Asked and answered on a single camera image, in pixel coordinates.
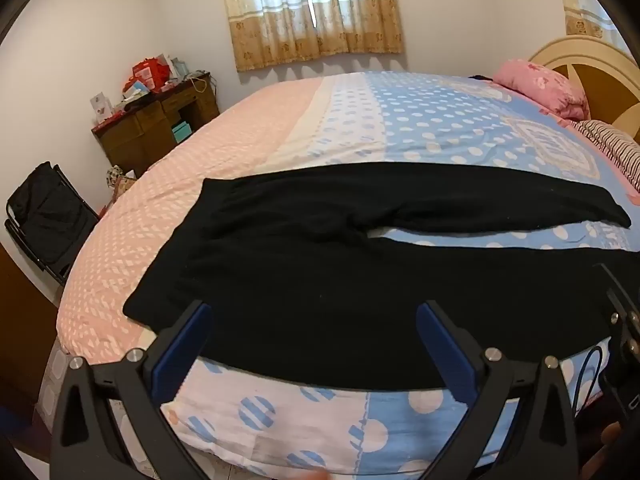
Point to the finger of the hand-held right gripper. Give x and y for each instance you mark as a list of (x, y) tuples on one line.
[(617, 292)]

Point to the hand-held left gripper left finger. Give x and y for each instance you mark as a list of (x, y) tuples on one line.
[(180, 352)]

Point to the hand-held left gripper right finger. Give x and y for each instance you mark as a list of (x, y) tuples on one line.
[(445, 355)]

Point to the black pants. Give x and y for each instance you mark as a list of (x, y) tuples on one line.
[(325, 300)]

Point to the person's right hand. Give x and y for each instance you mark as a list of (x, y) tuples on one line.
[(611, 435)]

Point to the striped pillow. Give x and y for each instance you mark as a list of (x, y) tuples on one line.
[(615, 145)]

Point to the brown wooden door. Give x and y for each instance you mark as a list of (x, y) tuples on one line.
[(25, 330)]

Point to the patterned bag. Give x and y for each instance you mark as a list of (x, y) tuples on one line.
[(120, 180)]

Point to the black folding chair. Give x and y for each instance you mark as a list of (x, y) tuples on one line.
[(50, 220)]

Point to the cream and brown headboard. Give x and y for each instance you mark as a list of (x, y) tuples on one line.
[(600, 80)]

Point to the teal box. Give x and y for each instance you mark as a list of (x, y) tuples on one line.
[(181, 131)]

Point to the pink floral pillow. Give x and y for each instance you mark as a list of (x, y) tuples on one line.
[(540, 85)]

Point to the wooden desk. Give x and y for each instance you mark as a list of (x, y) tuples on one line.
[(145, 130)]

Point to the pink and blue dotted bedspread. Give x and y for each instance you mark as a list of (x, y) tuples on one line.
[(400, 120)]

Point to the flat red box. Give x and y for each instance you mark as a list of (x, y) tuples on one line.
[(107, 120)]

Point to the dark cloth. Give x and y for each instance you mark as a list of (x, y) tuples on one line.
[(480, 78)]

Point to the white card box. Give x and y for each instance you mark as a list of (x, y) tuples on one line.
[(101, 107)]

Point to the light blue box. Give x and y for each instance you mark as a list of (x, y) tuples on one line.
[(136, 90)]

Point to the red gift box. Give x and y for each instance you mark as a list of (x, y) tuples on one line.
[(150, 74)]

